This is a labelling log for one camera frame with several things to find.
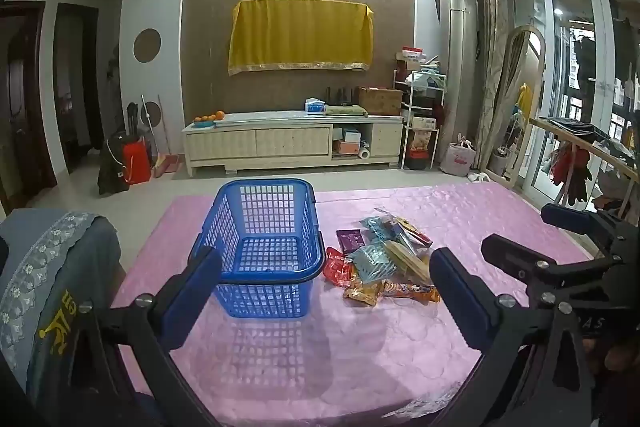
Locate red bag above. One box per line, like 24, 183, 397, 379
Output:
122, 142, 152, 184

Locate cream TV cabinet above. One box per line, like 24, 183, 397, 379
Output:
181, 113, 405, 178

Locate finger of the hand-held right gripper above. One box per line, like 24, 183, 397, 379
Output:
541, 203, 636, 253
481, 234, 616, 295

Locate light blue cartoon snack packet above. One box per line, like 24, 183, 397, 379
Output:
345, 243, 396, 285

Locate silver yellow snack bag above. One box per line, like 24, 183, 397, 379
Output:
382, 241, 432, 284

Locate round brown wall plate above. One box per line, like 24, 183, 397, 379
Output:
133, 28, 162, 64
137, 101, 162, 128

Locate pink tote bag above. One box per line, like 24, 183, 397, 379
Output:
440, 134, 477, 176

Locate colourful broom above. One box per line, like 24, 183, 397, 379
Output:
152, 94, 183, 178

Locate black bag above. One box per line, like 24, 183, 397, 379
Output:
97, 132, 132, 195

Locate glass sliding door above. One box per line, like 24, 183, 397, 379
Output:
500, 0, 640, 208

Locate yellow cloth cover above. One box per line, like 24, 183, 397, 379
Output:
228, 0, 375, 76

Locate wooden rack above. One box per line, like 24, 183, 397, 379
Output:
529, 117, 640, 218

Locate grey lace-trimmed chair cover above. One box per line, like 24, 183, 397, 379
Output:
0, 208, 123, 408

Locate hanging red and black clothes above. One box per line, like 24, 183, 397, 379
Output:
547, 142, 593, 205

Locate cardboard box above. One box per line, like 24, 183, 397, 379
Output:
356, 87, 403, 116

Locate pink tablecloth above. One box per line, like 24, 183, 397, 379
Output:
107, 182, 588, 427

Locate dark wooden door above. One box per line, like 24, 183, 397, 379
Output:
0, 2, 56, 208

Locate patterned beige curtain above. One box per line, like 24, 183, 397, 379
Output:
470, 0, 511, 170

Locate blue plastic basket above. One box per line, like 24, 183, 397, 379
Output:
189, 178, 325, 319

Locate wooden standing mirror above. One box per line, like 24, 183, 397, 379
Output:
487, 25, 546, 202

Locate tall standing air conditioner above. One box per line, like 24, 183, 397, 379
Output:
439, 0, 480, 168

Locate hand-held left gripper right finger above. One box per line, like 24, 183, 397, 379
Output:
429, 248, 596, 427

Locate red orange gift package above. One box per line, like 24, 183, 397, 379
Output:
406, 129, 435, 168

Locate long orange snack packet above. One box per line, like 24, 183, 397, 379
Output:
380, 281, 441, 304

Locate red snack packet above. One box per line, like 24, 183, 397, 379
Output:
322, 247, 358, 286

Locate orange yellow snack packet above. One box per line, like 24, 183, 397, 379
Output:
342, 279, 383, 306

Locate white metal shelf rack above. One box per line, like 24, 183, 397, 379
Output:
392, 69, 448, 170

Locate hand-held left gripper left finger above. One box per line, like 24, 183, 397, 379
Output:
60, 248, 223, 427

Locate pile of oranges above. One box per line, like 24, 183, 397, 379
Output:
192, 111, 226, 128

